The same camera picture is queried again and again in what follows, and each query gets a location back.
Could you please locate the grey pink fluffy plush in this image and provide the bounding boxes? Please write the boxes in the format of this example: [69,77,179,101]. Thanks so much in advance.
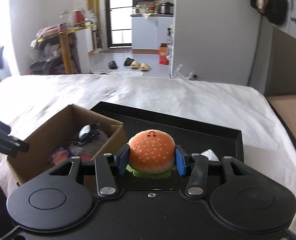
[68,131,109,161]

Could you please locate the white fluffy blanket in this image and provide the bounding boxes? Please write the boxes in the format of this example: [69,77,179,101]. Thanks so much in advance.
[0,74,296,234]

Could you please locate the orange cardboard box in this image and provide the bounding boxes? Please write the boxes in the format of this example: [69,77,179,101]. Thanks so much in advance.
[159,43,169,66]

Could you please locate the brown cardboard box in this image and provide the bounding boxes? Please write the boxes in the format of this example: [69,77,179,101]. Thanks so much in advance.
[7,105,128,185]

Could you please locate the red canister on table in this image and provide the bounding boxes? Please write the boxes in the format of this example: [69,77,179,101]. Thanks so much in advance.
[72,10,85,27]

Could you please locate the tan slipper right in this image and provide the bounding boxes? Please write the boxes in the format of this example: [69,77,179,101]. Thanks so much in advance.
[140,63,150,72]

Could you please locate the white kitchen cabinet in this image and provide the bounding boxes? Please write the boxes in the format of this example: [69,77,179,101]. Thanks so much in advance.
[132,14,174,55]

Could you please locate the black framed glass door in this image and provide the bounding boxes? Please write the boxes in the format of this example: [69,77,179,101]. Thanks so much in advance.
[105,0,133,47]

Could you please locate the black slipper near bed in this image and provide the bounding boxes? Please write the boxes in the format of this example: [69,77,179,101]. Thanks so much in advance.
[108,60,118,70]

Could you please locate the black slipper near door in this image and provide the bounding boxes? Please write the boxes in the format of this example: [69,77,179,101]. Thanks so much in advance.
[124,57,134,66]

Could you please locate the tan slipper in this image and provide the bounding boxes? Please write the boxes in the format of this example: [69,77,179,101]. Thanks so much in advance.
[130,61,141,69]
[140,63,150,72]

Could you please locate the tan slipper left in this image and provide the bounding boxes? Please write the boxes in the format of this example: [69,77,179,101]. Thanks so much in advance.
[130,61,141,69]

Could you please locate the yellow round side table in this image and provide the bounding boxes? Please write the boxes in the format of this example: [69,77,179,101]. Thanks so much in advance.
[36,24,94,74]

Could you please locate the hamburger plush toy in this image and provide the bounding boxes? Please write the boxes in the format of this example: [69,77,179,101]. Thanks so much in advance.
[126,129,176,179]

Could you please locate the white crumpled soft item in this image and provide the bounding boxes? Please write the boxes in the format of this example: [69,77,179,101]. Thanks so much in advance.
[200,149,219,161]

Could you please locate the black dotted pouch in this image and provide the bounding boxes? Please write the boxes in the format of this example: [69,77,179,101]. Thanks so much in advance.
[71,122,99,146]

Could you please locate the black shallow tray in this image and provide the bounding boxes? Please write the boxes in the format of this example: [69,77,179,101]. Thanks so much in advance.
[82,101,245,193]

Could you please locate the clear plastic bag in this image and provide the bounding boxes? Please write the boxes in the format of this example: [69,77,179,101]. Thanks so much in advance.
[172,64,198,80]

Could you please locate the clutter pile under table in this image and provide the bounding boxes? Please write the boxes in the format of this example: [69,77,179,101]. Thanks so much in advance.
[28,27,79,75]

